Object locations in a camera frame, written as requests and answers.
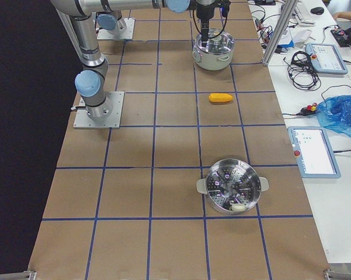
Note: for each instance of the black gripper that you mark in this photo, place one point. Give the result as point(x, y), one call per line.
point(205, 12)

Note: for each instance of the near teach pendant tablet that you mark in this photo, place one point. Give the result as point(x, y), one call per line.
point(313, 152)

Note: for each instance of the blue plastic bag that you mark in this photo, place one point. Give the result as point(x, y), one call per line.
point(334, 113)

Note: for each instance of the white keyboard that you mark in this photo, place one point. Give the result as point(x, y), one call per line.
point(303, 15)

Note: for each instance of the emergency stop button box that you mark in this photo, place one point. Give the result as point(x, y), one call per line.
point(309, 110)

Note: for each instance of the far teach pendant tablet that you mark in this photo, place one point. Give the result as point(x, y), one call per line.
point(326, 59)

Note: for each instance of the black computer mouse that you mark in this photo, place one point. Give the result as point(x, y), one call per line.
point(317, 10)

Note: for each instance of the teach pendant tablet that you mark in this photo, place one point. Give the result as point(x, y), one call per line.
point(313, 152)
point(326, 59)

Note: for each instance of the steel steamer basket pot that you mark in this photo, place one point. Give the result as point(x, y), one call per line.
point(232, 186)

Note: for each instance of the yellow corn cob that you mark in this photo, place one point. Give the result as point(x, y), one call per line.
point(220, 97)

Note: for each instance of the white cooking pot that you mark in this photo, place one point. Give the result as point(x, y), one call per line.
point(216, 55)

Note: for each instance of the aluminium frame post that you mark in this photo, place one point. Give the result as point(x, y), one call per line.
point(281, 26)

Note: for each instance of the glass pot lid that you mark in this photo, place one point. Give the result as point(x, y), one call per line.
point(217, 44)

